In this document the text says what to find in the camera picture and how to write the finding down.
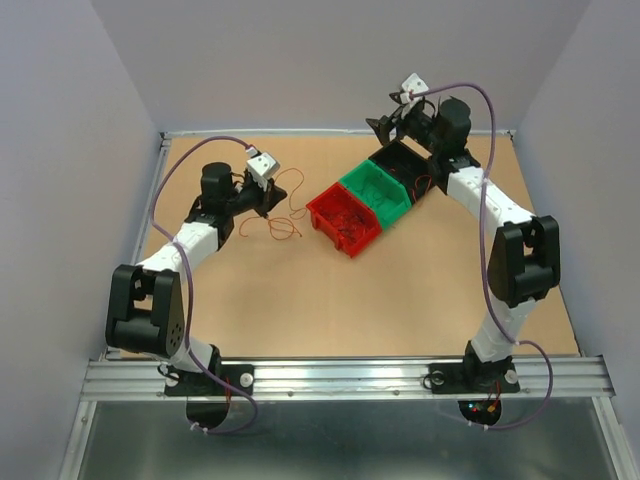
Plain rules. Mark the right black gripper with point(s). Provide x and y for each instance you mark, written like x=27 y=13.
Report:
x=384 y=125

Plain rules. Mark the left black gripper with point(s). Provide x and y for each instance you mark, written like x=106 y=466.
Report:
x=269 y=198

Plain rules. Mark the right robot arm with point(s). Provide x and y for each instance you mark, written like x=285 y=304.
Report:
x=519 y=251

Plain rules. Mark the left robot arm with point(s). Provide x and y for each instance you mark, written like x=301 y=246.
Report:
x=146 y=313

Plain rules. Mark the red plastic bin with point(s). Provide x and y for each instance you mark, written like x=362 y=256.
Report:
x=344 y=219

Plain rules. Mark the black plastic bin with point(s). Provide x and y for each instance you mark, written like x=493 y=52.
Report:
x=407 y=167

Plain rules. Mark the green plastic bin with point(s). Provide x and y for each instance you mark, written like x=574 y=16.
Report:
x=380 y=192

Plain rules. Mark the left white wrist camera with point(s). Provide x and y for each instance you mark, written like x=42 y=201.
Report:
x=261 y=166

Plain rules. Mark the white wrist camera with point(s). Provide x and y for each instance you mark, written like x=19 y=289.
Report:
x=412 y=90
x=261 y=166

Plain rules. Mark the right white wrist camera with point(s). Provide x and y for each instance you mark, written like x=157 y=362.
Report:
x=412 y=90

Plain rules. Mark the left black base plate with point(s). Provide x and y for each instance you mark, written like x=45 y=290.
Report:
x=240 y=380

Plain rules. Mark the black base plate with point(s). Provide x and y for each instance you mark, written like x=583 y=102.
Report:
x=240 y=380
x=456 y=378

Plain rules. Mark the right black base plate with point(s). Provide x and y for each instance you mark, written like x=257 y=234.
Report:
x=456 y=378

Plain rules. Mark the aluminium front rail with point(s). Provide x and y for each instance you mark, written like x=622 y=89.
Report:
x=330 y=379

